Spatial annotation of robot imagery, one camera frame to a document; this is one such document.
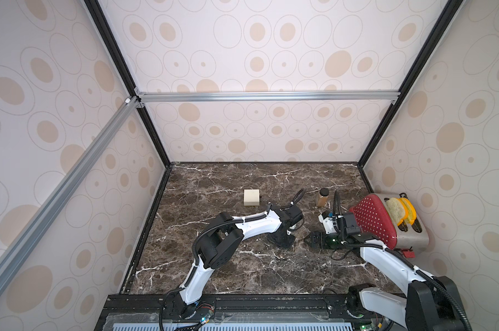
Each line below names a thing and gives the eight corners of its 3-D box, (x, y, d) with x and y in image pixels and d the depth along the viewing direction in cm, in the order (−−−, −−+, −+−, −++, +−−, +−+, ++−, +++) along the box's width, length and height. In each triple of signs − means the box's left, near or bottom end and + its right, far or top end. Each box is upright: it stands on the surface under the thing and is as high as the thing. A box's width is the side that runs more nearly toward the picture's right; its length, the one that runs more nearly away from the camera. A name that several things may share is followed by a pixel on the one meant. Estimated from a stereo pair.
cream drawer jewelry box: (244, 205, 104) (243, 201, 102) (244, 193, 109) (244, 189, 106) (259, 205, 104) (259, 201, 102) (259, 193, 109) (259, 189, 106)
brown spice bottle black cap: (315, 206, 103) (320, 195, 96) (317, 198, 107) (322, 186, 99) (323, 208, 103) (328, 196, 95) (324, 200, 106) (329, 188, 98)
